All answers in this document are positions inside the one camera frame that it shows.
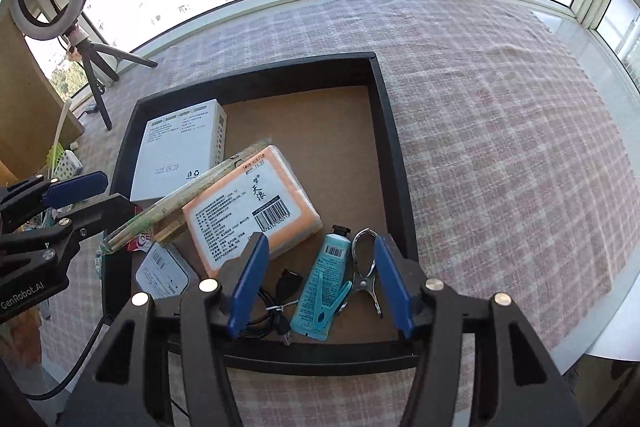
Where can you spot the black power adapter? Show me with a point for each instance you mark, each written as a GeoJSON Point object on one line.
{"type": "Point", "coordinates": [91, 109]}

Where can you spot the white cardboard box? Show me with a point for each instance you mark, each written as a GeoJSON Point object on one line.
{"type": "Point", "coordinates": [175, 147]}

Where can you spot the metal spring clip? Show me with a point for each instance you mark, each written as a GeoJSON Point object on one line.
{"type": "Point", "coordinates": [367, 267]}

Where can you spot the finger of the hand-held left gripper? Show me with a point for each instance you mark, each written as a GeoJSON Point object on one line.
{"type": "Point", "coordinates": [75, 189]}
{"type": "Point", "coordinates": [105, 212]}

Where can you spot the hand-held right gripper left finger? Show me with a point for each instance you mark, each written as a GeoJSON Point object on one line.
{"type": "Point", "coordinates": [247, 282]}

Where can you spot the wooden board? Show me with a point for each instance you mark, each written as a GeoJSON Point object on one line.
{"type": "Point", "coordinates": [25, 107]}

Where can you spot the blue hand cream tube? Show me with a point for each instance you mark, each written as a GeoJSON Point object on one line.
{"type": "Point", "coordinates": [327, 267]}

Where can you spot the teal clothespin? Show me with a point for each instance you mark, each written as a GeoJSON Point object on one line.
{"type": "Point", "coordinates": [327, 307]}

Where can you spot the orange tissue pack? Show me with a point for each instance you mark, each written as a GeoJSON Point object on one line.
{"type": "Point", "coordinates": [250, 217]}

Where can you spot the chopsticks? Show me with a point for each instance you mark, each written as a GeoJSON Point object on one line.
{"type": "Point", "coordinates": [200, 187]}

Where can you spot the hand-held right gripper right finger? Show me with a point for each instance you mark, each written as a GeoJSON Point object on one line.
{"type": "Point", "coordinates": [395, 287]}

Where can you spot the pale blue case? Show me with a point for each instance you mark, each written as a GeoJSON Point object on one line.
{"type": "Point", "coordinates": [160, 272]}

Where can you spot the red white packet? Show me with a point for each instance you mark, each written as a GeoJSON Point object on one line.
{"type": "Point", "coordinates": [137, 243]}

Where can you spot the small wooden block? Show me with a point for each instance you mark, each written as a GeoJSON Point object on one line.
{"type": "Point", "coordinates": [170, 232]}

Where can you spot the black rectangular tray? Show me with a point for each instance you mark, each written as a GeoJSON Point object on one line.
{"type": "Point", "coordinates": [395, 167]}

